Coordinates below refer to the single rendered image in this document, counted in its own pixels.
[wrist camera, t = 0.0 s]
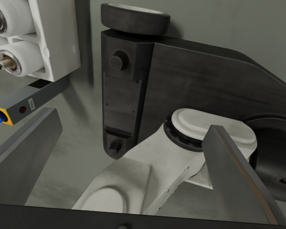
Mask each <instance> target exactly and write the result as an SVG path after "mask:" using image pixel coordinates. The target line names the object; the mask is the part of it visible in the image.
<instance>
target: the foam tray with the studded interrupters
mask: <svg viewBox="0 0 286 229"><path fill-rule="evenodd" d="M28 1H29V4H30V9H31V13H32V17H33V21H34V25H35V30H36V32H34V33H29V34H24V35H18V36H12V37H7V39H8V42H9V44H11V43H15V42H20V41H24V40H25V41H29V42H33V43H37V44H38V45H39V47H40V51H41V54H42V58H43V62H44V68H42V69H40V70H37V71H35V72H33V73H30V74H28V75H29V76H33V77H36V78H40V79H44V80H48V81H52V82H55V81H57V80H59V79H60V78H62V77H64V76H66V75H67V74H69V73H71V72H73V71H74V70H76V69H78V68H79V67H81V62H80V52H79V39H78V29H77V20H76V10H75V1H74V0H28Z"/></svg>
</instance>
